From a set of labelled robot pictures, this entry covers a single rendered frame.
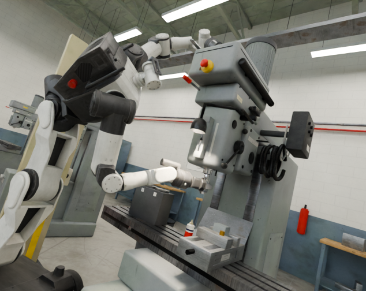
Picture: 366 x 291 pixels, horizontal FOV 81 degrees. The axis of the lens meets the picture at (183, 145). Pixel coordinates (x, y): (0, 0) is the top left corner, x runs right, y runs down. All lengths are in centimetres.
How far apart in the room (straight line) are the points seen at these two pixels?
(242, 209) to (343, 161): 403
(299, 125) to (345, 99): 451
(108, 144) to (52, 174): 41
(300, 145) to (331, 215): 401
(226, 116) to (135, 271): 79
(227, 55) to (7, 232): 124
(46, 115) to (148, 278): 82
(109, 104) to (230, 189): 97
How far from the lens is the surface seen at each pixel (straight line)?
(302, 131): 124
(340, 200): 518
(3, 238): 128
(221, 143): 104
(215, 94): 112
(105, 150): 84
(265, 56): 152
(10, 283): 139
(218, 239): 99
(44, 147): 115
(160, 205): 129
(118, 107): 81
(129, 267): 109
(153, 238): 117
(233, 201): 146
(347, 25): 367
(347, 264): 519
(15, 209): 116
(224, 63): 106
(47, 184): 116
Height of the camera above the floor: 123
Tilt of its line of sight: 8 degrees up
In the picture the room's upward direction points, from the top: 16 degrees clockwise
